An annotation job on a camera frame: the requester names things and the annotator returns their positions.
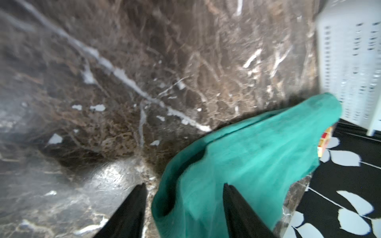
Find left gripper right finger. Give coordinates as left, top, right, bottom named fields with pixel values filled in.
left=223, top=183, right=276, bottom=238

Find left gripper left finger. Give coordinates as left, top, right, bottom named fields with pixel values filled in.
left=94, top=183, right=147, bottom=238

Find green long pants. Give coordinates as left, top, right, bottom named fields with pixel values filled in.
left=151, top=93, right=342, bottom=238

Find small orange card box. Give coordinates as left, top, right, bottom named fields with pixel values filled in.
left=317, top=127, right=333, bottom=158

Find white plastic mesh basket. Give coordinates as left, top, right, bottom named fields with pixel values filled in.
left=315, top=1, right=381, bottom=136

